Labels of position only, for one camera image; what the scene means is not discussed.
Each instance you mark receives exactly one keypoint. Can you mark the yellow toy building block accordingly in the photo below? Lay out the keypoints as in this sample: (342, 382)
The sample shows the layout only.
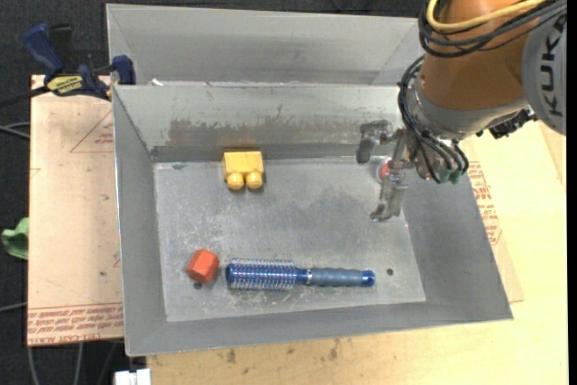
(243, 167)

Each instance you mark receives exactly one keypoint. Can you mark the red-orange hexagonal block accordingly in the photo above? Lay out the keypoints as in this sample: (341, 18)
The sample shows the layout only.
(203, 266)

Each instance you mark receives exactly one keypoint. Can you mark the grey metal bin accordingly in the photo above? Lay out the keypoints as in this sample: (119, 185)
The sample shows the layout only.
(293, 221)

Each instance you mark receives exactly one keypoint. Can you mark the blue round hairbrush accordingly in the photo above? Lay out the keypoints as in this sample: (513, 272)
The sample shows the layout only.
(270, 275)

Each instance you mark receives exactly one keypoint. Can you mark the clear round thing red centre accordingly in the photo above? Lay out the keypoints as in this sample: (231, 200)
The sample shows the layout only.
(382, 170)

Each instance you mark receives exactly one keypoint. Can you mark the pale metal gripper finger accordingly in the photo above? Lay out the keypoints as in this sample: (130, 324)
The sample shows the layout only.
(391, 200)
(366, 149)

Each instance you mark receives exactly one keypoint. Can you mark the brown cardboard board red print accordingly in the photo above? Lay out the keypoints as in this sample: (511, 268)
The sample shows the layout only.
(72, 203)

